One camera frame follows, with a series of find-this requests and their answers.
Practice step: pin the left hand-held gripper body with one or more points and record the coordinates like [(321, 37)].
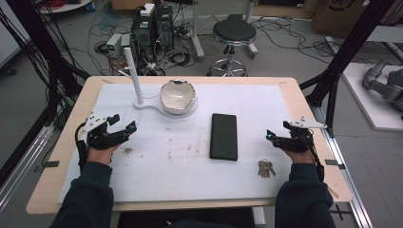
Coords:
[(101, 136)]

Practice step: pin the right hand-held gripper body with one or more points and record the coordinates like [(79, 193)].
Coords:
[(296, 139)]

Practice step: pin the person's left hand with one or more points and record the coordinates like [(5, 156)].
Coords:
[(100, 154)]

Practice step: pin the person's right hand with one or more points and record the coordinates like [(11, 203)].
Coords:
[(301, 157)]

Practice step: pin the bunch of metal keys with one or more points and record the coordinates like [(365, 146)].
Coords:
[(265, 168)]

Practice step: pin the light wooden table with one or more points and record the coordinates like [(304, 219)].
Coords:
[(312, 177)]

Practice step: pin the black smartphone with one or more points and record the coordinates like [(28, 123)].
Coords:
[(223, 136)]

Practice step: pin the white ceramic bowl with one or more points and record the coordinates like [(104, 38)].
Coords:
[(177, 96)]

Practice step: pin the white table mat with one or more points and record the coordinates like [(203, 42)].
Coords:
[(177, 177)]

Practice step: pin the small white box device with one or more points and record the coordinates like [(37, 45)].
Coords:
[(115, 44)]

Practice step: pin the white floor platform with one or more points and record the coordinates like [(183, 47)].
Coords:
[(364, 104)]

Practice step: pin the black computer tower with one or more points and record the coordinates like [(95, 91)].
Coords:
[(164, 28), (143, 34)]

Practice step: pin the white power strip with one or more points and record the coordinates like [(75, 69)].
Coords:
[(332, 44)]

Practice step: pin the black round stool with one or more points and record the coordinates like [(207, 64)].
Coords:
[(234, 31)]

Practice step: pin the white desk leg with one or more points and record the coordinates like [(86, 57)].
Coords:
[(197, 34)]

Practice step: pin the brown cardboard box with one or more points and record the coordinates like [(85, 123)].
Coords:
[(342, 15)]

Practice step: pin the aluminium floor rail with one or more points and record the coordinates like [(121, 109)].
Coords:
[(25, 158), (343, 177)]

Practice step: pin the black metal frame post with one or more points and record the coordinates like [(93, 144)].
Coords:
[(38, 47), (345, 50)]

